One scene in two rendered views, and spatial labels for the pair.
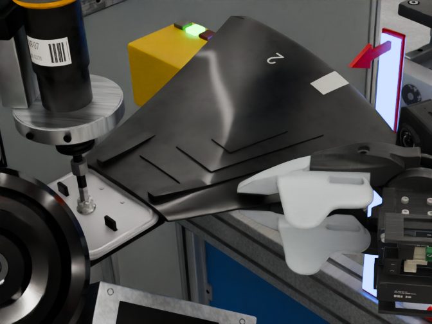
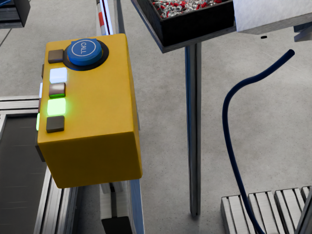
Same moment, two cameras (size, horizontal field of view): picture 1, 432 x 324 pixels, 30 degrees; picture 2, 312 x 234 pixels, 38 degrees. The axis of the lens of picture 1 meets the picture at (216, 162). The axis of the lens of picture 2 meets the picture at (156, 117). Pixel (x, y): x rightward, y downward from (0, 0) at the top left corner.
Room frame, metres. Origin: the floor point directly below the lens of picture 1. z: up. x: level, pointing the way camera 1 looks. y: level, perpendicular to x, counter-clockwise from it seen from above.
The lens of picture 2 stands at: (1.13, 0.31, 1.42)
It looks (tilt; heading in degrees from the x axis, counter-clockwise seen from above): 49 degrees down; 220
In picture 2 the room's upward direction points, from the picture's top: 6 degrees counter-clockwise
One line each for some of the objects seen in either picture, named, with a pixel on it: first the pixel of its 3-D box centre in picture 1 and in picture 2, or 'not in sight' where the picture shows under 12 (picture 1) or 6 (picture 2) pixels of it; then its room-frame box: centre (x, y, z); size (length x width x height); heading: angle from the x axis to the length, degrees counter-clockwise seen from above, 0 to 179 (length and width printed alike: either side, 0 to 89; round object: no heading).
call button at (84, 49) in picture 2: not in sight; (84, 52); (0.87, -0.01, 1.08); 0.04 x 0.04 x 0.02
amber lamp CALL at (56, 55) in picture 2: not in sight; (55, 56); (0.89, -0.04, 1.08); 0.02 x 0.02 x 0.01; 41
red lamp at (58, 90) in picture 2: (207, 35); (57, 90); (0.93, 0.00, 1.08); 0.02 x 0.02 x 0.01; 41
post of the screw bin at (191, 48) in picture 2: not in sight; (194, 142); (0.48, -0.12, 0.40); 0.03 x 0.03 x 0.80; 56
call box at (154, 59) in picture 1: (199, 84); (93, 111); (0.90, 0.02, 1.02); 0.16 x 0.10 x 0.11; 41
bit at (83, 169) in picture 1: (80, 175); not in sight; (0.44, 0.09, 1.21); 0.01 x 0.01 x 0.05
